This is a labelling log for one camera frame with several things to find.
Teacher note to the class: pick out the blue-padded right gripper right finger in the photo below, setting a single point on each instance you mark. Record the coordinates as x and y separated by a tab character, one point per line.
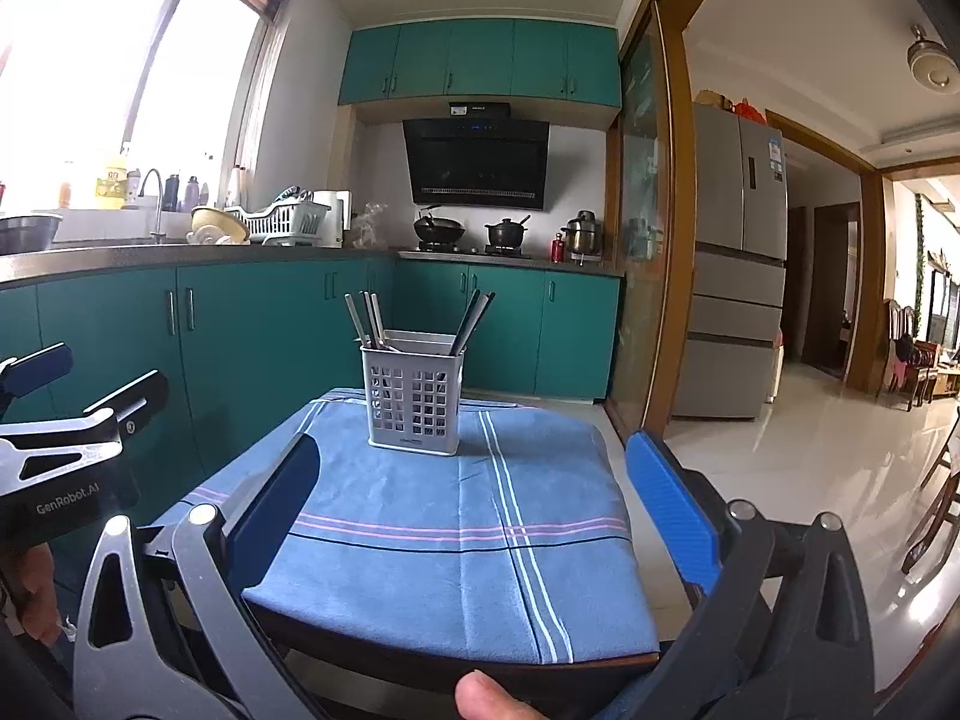
682	507

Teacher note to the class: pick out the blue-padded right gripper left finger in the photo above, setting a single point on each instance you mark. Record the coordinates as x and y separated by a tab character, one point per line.
260	513

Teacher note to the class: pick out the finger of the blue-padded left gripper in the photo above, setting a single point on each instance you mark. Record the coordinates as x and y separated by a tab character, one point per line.
127	397
21	376

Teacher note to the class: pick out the beige chopstick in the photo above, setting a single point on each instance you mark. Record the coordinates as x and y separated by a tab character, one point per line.
361	335
367	307

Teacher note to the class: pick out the white chopstick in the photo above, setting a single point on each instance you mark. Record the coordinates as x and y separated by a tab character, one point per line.
482	305

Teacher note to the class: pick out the black chopstick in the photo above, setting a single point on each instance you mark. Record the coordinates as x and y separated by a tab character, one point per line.
460	335

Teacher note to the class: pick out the steel spoon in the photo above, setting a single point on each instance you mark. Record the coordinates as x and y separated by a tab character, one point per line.
379	329

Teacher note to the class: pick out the teal upper kitchen cabinets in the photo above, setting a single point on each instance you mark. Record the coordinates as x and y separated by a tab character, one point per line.
483	57

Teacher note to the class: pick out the person's left hand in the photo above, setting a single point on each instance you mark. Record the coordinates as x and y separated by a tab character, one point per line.
39	615

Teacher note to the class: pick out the person's right hand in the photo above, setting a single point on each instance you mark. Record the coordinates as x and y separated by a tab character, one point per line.
478	697

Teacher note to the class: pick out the steel basin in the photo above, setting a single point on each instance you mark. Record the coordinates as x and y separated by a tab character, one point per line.
23	234

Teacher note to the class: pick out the blue striped towel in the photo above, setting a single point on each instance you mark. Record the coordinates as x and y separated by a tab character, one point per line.
516	549

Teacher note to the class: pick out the silver refrigerator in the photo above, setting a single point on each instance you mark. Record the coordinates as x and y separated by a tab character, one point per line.
741	249

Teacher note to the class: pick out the chrome sink faucet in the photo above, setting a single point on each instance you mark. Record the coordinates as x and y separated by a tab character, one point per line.
151	185

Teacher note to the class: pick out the yellow bowl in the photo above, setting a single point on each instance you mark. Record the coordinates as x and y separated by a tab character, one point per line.
210	225

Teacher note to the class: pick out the white plastic utensil basket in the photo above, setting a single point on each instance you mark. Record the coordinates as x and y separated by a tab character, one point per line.
412	386

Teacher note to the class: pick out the white dish rack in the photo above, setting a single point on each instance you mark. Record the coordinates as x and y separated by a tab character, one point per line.
294	219

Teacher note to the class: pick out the wooden dining chair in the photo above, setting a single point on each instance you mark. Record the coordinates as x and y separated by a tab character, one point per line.
910	365

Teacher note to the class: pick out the red thermos bottle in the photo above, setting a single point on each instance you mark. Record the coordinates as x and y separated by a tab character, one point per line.
558	248

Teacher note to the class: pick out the steel kettle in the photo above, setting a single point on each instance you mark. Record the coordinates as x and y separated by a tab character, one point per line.
583	236

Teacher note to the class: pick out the black cooking pot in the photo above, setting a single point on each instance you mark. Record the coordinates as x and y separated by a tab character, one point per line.
507	233

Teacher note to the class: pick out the black wok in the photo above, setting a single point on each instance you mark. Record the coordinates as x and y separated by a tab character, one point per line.
437	233

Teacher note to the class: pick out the black range hood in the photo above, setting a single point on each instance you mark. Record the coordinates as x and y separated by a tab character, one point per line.
478	160

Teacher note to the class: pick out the ceiling lamp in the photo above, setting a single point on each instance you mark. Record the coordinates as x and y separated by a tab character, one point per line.
931	66

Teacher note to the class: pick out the wooden sliding door frame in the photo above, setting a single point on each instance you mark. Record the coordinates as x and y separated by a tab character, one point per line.
650	212

